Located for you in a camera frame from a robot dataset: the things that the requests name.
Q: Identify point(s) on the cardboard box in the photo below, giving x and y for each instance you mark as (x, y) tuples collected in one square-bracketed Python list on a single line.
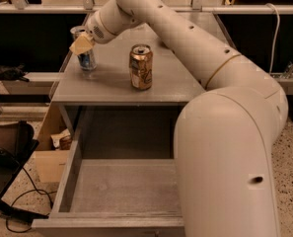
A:
[(50, 159)]

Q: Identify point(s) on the silver blue redbull can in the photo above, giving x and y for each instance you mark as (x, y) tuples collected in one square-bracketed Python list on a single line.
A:
[(87, 60)]

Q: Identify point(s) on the grey cabinet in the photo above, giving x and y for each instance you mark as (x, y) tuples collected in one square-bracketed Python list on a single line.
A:
[(126, 69)]

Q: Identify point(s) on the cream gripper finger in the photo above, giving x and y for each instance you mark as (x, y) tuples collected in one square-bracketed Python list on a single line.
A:
[(82, 44)]

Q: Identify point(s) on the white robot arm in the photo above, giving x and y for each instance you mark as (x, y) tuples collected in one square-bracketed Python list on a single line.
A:
[(224, 137)]

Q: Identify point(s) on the crumpled paper bag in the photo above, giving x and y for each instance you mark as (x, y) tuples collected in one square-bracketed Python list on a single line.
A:
[(62, 140)]

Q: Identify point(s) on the gold soda can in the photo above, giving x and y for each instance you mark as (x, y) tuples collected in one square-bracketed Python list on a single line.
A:
[(140, 66)]

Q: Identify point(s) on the grey open top drawer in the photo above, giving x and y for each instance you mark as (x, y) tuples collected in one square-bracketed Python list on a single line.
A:
[(120, 178)]

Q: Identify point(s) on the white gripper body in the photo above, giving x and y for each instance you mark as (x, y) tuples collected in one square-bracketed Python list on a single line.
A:
[(95, 29)]

